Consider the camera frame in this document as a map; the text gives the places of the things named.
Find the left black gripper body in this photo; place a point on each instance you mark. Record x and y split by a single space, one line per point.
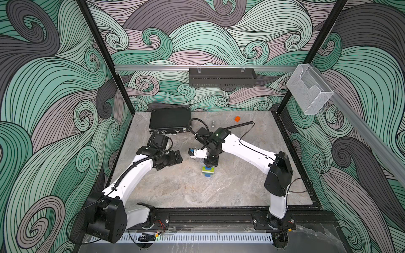
168 159

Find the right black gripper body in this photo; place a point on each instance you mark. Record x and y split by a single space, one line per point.
211 159

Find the lime green long lego brick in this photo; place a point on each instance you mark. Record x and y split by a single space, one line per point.
208 170

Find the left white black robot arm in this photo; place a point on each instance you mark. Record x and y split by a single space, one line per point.
106 215

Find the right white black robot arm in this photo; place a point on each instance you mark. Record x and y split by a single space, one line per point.
276 166

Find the black hard case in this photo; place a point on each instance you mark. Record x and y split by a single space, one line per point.
169 121

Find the white slotted cable duct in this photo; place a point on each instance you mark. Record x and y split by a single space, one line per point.
194 238

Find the black wall tray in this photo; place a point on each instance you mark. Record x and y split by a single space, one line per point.
223 78

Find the aluminium wall rail back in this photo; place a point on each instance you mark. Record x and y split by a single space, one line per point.
160 67

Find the aluminium wall rail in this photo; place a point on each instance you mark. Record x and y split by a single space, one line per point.
160 67
350 103

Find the clear plastic wall bin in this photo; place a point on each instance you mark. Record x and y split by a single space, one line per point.
309 88

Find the aluminium wall rail right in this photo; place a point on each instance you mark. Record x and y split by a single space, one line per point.
350 103

